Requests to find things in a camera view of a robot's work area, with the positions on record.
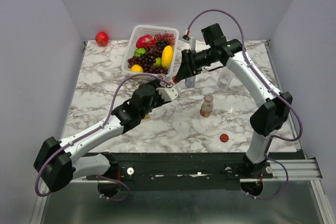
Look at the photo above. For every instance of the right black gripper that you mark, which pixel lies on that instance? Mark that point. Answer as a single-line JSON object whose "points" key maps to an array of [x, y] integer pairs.
{"points": [[189, 61]]}

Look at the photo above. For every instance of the clear water bottle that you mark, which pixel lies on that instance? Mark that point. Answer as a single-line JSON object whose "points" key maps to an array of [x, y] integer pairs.
{"points": [[225, 78]]}

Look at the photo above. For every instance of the brown juice bottle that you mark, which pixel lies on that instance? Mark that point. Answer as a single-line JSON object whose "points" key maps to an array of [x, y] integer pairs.
{"points": [[207, 106]]}

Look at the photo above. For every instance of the large red bottle cap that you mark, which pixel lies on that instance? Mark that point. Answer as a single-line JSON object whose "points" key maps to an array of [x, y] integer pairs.
{"points": [[224, 138]]}

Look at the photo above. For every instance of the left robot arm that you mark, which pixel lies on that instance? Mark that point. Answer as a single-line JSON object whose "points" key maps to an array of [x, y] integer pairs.
{"points": [[60, 161]]}

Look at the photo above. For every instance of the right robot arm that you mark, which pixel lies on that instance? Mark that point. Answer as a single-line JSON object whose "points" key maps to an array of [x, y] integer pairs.
{"points": [[273, 105]]}

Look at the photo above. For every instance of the silver blue drink can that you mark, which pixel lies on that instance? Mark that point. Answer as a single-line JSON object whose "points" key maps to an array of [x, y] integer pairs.
{"points": [[190, 82]]}

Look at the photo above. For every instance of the yellow mango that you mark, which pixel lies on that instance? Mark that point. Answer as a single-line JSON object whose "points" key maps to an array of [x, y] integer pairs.
{"points": [[167, 56]]}

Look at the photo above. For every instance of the red bull can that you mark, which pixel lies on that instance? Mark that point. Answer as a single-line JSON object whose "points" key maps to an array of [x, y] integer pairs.
{"points": [[162, 76]]}

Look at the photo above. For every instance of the green lime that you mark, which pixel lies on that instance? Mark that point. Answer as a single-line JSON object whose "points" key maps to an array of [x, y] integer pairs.
{"points": [[157, 62]]}

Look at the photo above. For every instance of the red grape bunch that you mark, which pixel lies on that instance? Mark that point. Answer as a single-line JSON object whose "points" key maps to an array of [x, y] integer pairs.
{"points": [[168, 37]]}

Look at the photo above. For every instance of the dark purple grapes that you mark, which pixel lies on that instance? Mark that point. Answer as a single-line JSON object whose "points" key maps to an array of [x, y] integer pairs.
{"points": [[148, 59]]}

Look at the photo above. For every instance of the orange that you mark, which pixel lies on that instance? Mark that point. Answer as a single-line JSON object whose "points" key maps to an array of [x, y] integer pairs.
{"points": [[136, 68]]}

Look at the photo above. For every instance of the red dragon fruit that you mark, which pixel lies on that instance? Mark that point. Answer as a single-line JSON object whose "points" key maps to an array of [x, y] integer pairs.
{"points": [[146, 41]]}

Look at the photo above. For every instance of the green apple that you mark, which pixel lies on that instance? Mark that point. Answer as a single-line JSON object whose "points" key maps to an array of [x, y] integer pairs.
{"points": [[139, 52]]}

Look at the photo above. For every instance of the red apple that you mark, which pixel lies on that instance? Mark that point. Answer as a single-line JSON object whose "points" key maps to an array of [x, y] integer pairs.
{"points": [[102, 38]]}

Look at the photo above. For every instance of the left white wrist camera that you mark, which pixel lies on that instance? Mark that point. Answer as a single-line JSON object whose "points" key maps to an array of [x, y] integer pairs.
{"points": [[169, 94]]}

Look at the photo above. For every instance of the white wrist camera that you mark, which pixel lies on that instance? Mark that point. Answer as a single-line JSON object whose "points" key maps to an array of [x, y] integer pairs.
{"points": [[169, 94], [191, 41]]}

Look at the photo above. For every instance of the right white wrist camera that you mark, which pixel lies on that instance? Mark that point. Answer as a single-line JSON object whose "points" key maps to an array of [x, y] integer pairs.
{"points": [[191, 41]]}

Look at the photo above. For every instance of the black mounting base frame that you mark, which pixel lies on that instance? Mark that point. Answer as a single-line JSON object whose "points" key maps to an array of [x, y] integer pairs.
{"points": [[184, 171]]}

